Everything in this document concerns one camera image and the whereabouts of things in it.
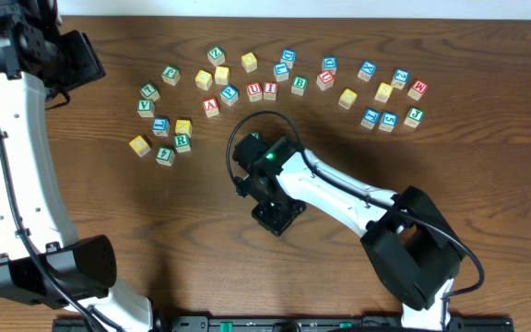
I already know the blue P block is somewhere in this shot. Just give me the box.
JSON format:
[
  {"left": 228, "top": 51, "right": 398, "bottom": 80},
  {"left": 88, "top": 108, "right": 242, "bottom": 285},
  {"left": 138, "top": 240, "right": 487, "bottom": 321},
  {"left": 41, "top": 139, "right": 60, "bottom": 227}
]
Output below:
[{"left": 220, "top": 85, "right": 239, "bottom": 106}]

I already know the green j block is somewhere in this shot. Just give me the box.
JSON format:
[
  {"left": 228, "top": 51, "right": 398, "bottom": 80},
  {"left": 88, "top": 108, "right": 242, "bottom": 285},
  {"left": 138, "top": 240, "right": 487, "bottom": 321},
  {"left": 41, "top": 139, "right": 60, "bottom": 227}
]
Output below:
[
  {"left": 404, "top": 107, "right": 424, "bottom": 128},
  {"left": 161, "top": 65, "right": 181, "bottom": 86}
]

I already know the red I block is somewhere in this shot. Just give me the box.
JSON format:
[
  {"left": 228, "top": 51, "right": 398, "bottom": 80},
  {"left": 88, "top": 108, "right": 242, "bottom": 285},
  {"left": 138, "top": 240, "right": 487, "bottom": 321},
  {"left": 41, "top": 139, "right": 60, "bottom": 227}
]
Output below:
[{"left": 263, "top": 81, "right": 278, "bottom": 101}]

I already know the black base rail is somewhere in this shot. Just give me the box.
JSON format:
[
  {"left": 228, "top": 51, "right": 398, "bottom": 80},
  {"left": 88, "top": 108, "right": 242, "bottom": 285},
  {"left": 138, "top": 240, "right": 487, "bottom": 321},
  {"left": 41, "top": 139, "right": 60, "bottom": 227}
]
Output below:
[{"left": 53, "top": 313, "right": 515, "bottom": 332}]

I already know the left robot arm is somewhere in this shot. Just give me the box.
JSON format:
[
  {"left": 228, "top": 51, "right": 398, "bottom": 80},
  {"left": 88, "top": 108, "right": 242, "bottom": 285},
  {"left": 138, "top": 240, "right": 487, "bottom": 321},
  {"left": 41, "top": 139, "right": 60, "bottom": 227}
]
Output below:
[{"left": 0, "top": 0, "right": 163, "bottom": 331}]

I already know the red M block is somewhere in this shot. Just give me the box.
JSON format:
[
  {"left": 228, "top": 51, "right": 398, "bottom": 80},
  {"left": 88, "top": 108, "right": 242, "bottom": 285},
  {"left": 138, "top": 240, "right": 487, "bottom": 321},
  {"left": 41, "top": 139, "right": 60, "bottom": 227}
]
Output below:
[{"left": 407, "top": 79, "right": 428, "bottom": 101}]

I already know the blue I block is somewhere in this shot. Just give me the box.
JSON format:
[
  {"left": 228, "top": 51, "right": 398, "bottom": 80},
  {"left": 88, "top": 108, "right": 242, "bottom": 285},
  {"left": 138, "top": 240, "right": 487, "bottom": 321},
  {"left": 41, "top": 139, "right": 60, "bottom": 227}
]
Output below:
[{"left": 360, "top": 108, "right": 381, "bottom": 129}]

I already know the yellow block near J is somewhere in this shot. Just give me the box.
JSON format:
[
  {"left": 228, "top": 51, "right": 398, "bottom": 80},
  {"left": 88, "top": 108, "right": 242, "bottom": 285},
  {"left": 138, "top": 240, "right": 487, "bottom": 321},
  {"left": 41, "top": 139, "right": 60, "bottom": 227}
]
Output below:
[{"left": 195, "top": 69, "right": 213, "bottom": 90}]

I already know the yellow block far left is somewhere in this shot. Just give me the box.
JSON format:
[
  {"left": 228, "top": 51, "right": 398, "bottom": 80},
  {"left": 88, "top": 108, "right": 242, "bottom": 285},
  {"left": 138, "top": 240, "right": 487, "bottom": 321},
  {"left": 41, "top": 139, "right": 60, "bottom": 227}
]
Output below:
[{"left": 129, "top": 135, "right": 151, "bottom": 157}]

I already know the blue block top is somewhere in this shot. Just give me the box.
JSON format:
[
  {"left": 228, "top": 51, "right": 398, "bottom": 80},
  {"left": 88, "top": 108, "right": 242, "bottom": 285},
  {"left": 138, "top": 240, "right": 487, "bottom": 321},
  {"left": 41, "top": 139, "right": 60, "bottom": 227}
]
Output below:
[{"left": 280, "top": 49, "right": 296, "bottom": 69}]

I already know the green J block left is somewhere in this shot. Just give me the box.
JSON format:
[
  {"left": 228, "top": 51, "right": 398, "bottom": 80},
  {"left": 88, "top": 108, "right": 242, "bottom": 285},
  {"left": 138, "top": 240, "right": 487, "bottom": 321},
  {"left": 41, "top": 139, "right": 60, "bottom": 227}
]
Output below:
[{"left": 161, "top": 65, "right": 181, "bottom": 86}]

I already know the blue l block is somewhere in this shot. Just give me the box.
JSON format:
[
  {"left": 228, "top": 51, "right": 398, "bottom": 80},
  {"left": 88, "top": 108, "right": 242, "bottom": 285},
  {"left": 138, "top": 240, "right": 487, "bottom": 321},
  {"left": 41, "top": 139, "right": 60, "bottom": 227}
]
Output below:
[
  {"left": 152, "top": 118, "right": 170, "bottom": 136},
  {"left": 273, "top": 63, "right": 289, "bottom": 82}
]

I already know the yellow O block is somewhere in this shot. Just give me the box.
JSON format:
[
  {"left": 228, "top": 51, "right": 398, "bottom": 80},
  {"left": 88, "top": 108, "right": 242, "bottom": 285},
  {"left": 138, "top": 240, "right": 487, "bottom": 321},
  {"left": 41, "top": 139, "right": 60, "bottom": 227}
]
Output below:
[{"left": 338, "top": 89, "right": 358, "bottom": 110}]

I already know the yellow block top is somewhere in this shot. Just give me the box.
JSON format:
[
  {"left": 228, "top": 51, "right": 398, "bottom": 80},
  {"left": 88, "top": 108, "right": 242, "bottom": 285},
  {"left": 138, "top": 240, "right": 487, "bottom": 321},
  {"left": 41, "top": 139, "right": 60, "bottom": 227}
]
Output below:
[{"left": 242, "top": 52, "right": 258, "bottom": 73}]

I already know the yellow S block right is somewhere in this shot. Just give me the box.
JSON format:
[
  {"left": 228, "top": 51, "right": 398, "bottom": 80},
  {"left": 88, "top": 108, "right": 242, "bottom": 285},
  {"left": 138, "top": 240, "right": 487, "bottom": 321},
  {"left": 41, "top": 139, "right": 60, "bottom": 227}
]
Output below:
[{"left": 374, "top": 82, "right": 394, "bottom": 103}]

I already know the blue D block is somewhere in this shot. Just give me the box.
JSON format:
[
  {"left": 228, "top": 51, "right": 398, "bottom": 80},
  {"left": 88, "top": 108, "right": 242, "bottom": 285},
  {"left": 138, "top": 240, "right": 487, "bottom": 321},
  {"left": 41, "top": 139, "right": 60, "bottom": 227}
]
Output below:
[{"left": 322, "top": 56, "right": 337, "bottom": 75}]

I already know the blue X block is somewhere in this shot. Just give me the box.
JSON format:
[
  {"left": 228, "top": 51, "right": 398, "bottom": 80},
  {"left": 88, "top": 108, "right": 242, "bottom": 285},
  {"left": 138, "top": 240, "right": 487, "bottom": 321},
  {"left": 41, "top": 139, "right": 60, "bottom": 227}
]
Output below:
[{"left": 358, "top": 60, "right": 377, "bottom": 82}]

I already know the green 4 block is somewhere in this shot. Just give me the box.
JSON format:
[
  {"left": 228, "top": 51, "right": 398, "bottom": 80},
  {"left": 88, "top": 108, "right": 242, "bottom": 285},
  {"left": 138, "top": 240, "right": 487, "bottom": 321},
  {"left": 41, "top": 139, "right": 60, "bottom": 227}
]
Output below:
[{"left": 156, "top": 147, "right": 175, "bottom": 166}]

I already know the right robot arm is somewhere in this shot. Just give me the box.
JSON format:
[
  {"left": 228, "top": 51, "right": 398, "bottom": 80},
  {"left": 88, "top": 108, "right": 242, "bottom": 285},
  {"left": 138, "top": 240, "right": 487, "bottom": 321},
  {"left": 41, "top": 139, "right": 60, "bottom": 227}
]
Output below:
[{"left": 232, "top": 134, "right": 466, "bottom": 330}]

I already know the red u block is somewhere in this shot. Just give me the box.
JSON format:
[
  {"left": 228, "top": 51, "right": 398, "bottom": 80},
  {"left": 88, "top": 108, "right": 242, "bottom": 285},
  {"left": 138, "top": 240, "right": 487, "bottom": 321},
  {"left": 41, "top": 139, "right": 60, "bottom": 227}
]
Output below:
[
  {"left": 316, "top": 70, "right": 336, "bottom": 90},
  {"left": 246, "top": 81, "right": 263, "bottom": 102}
]

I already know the green V block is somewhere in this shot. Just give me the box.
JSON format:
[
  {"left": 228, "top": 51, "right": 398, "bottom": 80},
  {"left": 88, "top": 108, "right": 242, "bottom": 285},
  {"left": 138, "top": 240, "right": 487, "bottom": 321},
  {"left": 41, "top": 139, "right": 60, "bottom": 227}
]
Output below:
[{"left": 137, "top": 99, "right": 155, "bottom": 117}]

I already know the red U block right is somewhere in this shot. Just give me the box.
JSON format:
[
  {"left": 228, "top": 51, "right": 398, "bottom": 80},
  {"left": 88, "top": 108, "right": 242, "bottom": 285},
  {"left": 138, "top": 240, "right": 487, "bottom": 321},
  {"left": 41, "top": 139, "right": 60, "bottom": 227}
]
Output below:
[{"left": 316, "top": 70, "right": 336, "bottom": 90}]

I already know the green R block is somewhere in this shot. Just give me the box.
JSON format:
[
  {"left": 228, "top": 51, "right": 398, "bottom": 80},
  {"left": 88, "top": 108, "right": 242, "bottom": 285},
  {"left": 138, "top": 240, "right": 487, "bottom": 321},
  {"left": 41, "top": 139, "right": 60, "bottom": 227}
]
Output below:
[{"left": 174, "top": 134, "right": 191, "bottom": 153}]

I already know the yellow s block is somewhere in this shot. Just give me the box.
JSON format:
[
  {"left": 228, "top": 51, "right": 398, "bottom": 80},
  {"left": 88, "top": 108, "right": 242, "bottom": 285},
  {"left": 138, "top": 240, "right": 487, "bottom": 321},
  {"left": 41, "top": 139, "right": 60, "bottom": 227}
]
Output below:
[
  {"left": 374, "top": 82, "right": 394, "bottom": 103},
  {"left": 214, "top": 65, "right": 230, "bottom": 86}
]

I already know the blue 2 block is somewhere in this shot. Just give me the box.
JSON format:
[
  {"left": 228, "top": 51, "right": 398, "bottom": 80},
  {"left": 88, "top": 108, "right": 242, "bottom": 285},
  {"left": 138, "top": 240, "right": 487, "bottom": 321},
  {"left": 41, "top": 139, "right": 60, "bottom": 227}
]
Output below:
[{"left": 391, "top": 68, "right": 409, "bottom": 89}]

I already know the blue L block upper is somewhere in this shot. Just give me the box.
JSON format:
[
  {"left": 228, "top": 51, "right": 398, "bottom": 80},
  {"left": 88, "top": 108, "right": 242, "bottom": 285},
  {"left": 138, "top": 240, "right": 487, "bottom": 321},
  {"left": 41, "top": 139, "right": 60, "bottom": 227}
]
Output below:
[{"left": 273, "top": 63, "right": 289, "bottom": 82}]

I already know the yellow block beside R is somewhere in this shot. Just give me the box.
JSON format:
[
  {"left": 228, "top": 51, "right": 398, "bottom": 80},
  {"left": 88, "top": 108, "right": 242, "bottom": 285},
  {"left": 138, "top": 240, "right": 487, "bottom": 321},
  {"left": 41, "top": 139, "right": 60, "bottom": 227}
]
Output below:
[{"left": 174, "top": 119, "right": 193, "bottom": 137}]

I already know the green Z block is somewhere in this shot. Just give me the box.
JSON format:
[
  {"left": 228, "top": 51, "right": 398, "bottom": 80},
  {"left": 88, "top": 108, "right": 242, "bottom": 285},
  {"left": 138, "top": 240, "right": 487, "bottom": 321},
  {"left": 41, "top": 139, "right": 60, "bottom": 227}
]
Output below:
[{"left": 207, "top": 46, "right": 226, "bottom": 66}]

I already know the red A block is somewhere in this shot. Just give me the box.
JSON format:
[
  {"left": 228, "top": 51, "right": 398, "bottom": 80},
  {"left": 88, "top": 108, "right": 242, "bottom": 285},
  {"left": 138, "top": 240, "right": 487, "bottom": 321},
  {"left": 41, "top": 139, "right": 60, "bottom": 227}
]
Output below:
[{"left": 202, "top": 98, "right": 219, "bottom": 117}]

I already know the green 7 block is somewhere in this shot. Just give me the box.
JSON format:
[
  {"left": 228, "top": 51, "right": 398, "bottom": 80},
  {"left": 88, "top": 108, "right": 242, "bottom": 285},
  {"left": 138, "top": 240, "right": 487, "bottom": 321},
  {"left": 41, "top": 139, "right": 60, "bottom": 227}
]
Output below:
[{"left": 139, "top": 82, "right": 160, "bottom": 101}]

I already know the blue 5 block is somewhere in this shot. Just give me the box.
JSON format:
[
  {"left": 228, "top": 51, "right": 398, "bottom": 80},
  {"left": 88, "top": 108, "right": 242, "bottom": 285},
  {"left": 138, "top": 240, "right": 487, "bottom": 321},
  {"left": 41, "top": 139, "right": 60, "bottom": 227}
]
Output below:
[{"left": 379, "top": 112, "right": 398, "bottom": 132}]

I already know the blue L block lower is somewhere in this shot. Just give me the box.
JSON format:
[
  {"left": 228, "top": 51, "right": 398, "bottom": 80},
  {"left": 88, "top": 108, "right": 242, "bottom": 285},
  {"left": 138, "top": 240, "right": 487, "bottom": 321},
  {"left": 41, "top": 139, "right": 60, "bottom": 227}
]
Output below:
[{"left": 152, "top": 118, "right": 170, "bottom": 136}]

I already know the green B block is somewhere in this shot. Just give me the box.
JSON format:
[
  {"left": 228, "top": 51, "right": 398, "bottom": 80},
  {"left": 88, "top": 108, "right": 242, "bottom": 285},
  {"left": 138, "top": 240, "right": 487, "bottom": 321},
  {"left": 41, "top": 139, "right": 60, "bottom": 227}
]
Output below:
[{"left": 291, "top": 76, "right": 309, "bottom": 96}]

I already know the yellow S block left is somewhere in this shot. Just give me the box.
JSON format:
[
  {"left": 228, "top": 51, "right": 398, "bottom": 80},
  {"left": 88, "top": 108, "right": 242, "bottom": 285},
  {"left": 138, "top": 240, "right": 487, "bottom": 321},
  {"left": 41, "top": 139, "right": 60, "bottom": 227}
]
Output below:
[{"left": 214, "top": 65, "right": 230, "bottom": 86}]

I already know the green N block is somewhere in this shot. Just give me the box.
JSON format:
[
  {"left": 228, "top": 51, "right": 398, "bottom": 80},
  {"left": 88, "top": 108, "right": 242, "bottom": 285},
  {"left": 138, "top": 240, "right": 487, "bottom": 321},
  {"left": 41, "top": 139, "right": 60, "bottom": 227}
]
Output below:
[{"left": 248, "top": 132, "right": 261, "bottom": 139}]

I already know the red U block left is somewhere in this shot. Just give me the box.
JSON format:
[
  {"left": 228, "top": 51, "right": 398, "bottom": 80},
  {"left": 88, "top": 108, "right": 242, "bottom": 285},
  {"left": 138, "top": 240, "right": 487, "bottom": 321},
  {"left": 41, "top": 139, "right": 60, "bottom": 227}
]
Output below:
[{"left": 246, "top": 81, "right": 263, "bottom": 102}]

